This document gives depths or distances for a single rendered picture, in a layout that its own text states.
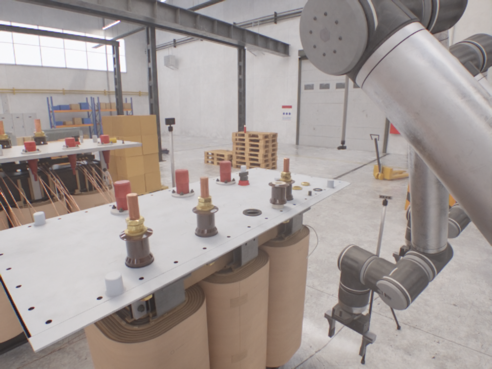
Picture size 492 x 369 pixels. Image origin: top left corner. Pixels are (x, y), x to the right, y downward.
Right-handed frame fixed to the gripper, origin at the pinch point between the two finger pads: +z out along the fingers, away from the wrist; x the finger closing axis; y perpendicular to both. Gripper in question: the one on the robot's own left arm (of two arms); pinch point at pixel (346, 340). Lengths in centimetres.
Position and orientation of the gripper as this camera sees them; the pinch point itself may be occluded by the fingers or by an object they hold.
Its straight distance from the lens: 125.4
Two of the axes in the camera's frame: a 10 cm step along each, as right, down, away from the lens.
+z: 0.0, 9.7, 2.5
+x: -6.7, -1.9, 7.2
